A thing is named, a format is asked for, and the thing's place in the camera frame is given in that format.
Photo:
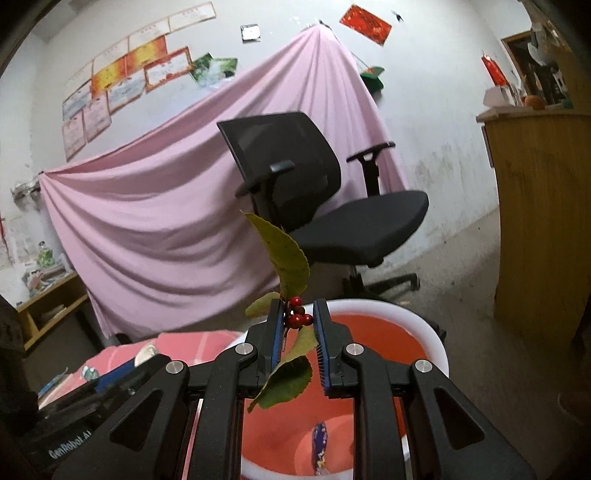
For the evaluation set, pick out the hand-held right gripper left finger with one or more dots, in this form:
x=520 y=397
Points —
x=277 y=332

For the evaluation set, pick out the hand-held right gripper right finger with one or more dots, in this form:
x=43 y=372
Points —
x=323 y=360

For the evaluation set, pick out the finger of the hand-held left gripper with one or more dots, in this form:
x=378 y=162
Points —
x=115 y=374

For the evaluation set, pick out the leafy sprig with red berries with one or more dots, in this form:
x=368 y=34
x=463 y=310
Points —
x=288 y=263

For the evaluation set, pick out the orange plastic bin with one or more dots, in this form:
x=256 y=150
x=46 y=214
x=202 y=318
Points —
x=392 y=332

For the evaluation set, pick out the blue white snack wrapper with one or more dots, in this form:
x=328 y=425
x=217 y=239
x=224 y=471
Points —
x=319 y=443

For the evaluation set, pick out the blue cover book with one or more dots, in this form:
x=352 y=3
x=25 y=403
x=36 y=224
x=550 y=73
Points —
x=60 y=383

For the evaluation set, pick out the pink plaid cloth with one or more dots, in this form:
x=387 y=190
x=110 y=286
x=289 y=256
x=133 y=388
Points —
x=184 y=346

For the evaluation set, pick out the wooden shelf unit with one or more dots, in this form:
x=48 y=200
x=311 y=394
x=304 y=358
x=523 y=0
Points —
x=51 y=304

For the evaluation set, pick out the stack of books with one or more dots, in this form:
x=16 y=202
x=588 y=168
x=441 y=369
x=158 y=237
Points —
x=46 y=277

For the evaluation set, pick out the black office chair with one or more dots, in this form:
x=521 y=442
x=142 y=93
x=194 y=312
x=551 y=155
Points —
x=360 y=226

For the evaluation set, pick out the glass jar with green contents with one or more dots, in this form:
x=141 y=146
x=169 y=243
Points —
x=45 y=256

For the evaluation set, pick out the pink hanging sheet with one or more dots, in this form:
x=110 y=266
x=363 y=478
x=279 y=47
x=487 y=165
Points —
x=161 y=207

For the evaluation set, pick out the wooden cabinet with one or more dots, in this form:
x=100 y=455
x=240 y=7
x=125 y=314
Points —
x=540 y=207

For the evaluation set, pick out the green photo posters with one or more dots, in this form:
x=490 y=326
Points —
x=214 y=69

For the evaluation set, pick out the green red hanging hat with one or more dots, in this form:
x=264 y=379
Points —
x=373 y=78

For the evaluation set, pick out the small black white picture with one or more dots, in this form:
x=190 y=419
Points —
x=250 y=32

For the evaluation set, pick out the white curved object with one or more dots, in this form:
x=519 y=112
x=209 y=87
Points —
x=496 y=97

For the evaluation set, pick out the small brown jar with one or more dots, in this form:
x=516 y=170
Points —
x=534 y=102

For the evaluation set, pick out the red hanging packet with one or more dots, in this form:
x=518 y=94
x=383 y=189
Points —
x=494 y=71

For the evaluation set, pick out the wall calendar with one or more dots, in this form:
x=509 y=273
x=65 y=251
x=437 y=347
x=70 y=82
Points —
x=11 y=244

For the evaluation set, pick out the metal wall rack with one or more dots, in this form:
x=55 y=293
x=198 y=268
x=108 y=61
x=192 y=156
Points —
x=25 y=190

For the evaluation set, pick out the group of wall certificates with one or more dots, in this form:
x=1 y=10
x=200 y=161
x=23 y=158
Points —
x=120 y=74

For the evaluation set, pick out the red paper wall square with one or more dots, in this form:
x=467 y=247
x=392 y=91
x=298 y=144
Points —
x=367 y=23

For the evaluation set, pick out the black wall hook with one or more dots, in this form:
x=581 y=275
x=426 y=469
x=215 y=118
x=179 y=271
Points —
x=398 y=16

